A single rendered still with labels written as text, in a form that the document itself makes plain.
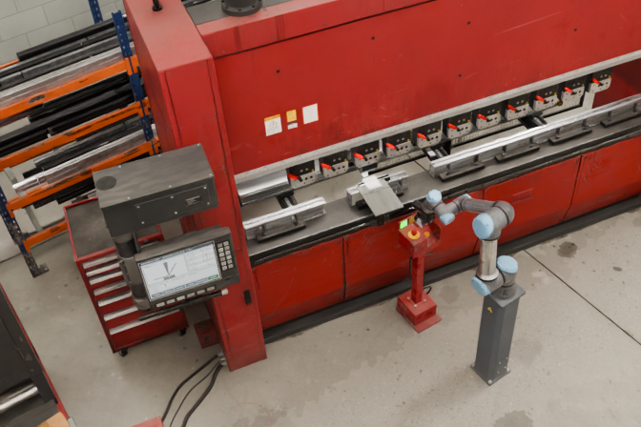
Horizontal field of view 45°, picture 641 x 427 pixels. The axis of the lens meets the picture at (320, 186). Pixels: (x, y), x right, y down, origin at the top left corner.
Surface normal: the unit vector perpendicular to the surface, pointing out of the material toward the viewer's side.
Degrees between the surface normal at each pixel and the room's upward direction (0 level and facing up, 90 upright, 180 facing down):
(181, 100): 90
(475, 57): 90
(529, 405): 0
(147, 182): 1
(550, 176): 90
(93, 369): 0
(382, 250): 90
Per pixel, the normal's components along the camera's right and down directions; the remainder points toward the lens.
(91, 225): -0.06, -0.73
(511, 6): 0.38, 0.61
